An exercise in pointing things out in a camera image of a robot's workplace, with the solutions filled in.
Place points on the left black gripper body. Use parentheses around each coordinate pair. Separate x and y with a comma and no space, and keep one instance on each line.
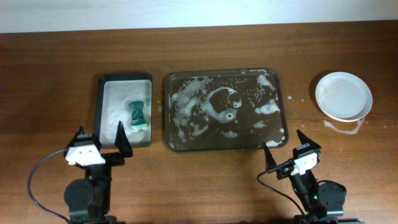
(109,158)

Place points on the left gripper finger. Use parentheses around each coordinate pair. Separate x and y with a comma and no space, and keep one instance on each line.
(75,138)
(122,142)

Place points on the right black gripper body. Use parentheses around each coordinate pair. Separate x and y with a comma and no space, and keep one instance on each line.
(286,168)

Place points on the green sponge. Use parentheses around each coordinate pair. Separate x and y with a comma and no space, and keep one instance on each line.
(138,117)

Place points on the white plate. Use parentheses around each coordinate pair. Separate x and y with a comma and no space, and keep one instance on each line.
(343,96)

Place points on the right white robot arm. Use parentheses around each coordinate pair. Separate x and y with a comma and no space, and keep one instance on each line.
(321,201)

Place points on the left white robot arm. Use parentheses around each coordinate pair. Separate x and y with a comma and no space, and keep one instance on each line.
(88,199)

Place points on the left black soapy tray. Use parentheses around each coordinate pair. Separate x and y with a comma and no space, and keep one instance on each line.
(115,92)

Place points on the centre black dish tray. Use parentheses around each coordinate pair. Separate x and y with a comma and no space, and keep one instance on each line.
(224,110)

